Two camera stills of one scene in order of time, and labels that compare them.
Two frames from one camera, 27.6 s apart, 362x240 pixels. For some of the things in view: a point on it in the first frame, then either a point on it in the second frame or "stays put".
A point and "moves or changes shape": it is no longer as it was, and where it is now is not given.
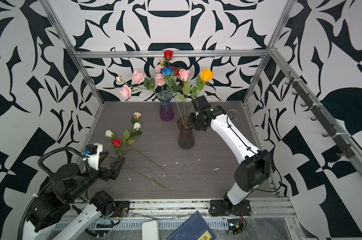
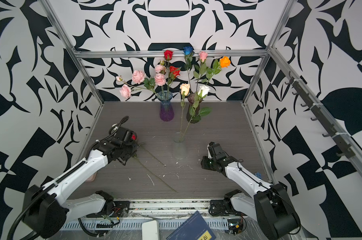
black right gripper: x=191 y=123 → x=204 y=163
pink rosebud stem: x=184 y=74 → x=203 y=56
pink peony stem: x=139 y=81 stays put
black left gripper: x=104 y=173 → x=135 y=146
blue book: x=194 y=228 stays put
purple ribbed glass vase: x=166 y=109 stays put
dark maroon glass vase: x=186 y=138 moves or changes shape
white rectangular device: x=149 y=230 stays put
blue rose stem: x=166 y=71 → x=188 y=51
